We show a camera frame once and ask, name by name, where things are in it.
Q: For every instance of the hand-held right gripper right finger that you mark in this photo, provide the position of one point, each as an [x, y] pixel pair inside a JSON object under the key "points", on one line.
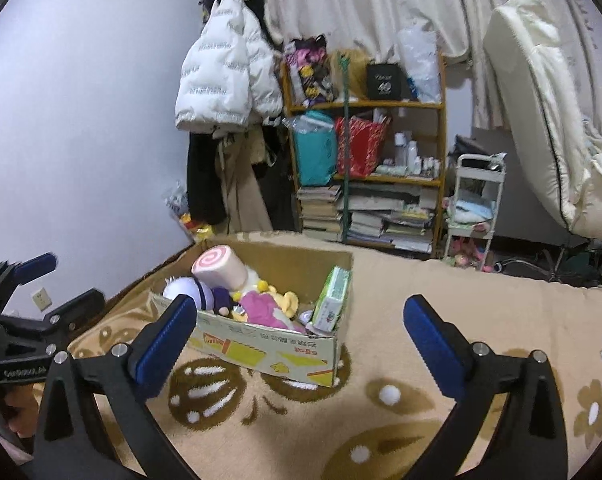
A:
{"points": [[433, 347]]}

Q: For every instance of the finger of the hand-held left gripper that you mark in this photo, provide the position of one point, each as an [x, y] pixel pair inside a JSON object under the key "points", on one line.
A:
{"points": [[81, 305], [36, 264]]}

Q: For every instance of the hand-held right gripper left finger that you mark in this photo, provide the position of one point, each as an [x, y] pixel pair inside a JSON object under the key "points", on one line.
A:
{"points": [[163, 340]]}

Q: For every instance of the purple plush doll white hair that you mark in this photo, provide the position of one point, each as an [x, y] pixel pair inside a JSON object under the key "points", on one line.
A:
{"points": [[186, 290]]}

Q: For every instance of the pink swirl plush roll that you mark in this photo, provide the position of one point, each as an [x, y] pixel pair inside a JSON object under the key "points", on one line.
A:
{"points": [[216, 265]]}

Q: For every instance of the green tissue pack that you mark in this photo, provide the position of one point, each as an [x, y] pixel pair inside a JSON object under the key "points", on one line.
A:
{"points": [[331, 300]]}

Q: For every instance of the printed cardboard box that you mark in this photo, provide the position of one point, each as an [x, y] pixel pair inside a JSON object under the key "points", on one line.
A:
{"points": [[281, 355]]}

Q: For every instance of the person's left hand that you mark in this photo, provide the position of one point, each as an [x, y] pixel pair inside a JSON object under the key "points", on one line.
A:
{"points": [[18, 407]]}

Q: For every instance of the beige printed blanket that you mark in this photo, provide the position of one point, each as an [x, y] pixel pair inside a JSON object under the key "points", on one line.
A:
{"points": [[431, 280]]}

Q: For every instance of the pink plush toy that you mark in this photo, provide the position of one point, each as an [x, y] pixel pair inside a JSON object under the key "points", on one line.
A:
{"points": [[261, 310]]}

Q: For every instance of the clear bag of snacks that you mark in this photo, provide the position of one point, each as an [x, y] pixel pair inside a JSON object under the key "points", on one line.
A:
{"points": [[186, 220]]}

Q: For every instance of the yellow plush toy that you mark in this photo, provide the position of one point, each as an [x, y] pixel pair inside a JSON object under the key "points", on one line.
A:
{"points": [[288, 302]]}

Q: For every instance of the stack of books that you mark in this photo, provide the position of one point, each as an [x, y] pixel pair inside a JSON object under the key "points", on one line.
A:
{"points": [[381, 220]]}

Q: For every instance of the blue folded cloth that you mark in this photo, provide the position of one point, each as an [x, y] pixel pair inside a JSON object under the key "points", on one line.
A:
{"points": [[473, 211]]}

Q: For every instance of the black chair base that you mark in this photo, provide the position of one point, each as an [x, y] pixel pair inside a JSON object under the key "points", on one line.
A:
{"points": [[556, 267]]}

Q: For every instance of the black hanging garment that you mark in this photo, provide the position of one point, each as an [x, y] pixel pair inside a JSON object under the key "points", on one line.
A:
{"points": [[206, 180]]}

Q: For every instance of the white trolley cart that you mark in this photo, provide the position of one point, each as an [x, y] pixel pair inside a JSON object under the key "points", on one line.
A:
{"points": [[498, 195]]}

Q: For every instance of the beige hanging coat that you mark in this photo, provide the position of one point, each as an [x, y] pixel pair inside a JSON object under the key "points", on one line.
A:
{"points": [[241, 185]]}

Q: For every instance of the dark hanging coat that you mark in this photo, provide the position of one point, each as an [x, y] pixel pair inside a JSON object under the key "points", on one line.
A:
{"points": [[278, 190]]}

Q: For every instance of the row of white bottles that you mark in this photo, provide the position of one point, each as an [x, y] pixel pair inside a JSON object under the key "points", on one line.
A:
{"points": [[411, 157]]}

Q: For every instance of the green pole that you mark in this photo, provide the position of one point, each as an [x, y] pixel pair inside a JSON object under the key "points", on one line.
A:
{"points": [[346, 160]]}

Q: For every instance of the red gift bag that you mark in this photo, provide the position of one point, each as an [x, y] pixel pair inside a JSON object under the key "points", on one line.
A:
{"points": [[361, 147]]}

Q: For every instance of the teal bag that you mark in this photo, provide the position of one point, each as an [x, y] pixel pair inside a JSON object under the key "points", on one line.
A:
{"points": [[313, 152]]}

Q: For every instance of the yellow wooden shelf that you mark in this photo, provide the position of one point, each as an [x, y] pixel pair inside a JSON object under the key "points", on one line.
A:
{"points": [[361, 105]]}

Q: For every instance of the cream folded mattress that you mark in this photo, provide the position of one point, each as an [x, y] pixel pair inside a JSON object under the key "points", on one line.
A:
{"points": [[531, 110]]}

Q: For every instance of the black box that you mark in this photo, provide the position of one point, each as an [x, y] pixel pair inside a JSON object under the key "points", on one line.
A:
{"points": [[386, 82]]}

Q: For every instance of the white puffer jacket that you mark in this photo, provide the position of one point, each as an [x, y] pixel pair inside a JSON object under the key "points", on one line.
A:
{"points": [[226, 65]]}

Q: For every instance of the yellow fabric bundle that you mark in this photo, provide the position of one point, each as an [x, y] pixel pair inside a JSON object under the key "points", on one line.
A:
{"points": [[353, 72]]}

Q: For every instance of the clear plastic bag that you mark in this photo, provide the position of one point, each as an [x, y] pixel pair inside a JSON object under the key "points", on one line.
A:
{"points": [[421, 60]]}

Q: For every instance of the pile of colourful packets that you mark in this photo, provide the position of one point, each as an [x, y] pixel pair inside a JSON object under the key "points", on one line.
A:
{"points": [[311, 72]]}

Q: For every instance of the white curtain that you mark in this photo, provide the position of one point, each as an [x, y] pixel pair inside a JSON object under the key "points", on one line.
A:
{"points": [[371, 0]]}

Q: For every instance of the wall socket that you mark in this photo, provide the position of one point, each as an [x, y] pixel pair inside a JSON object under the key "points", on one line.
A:
{"points": [[42, 299]]}

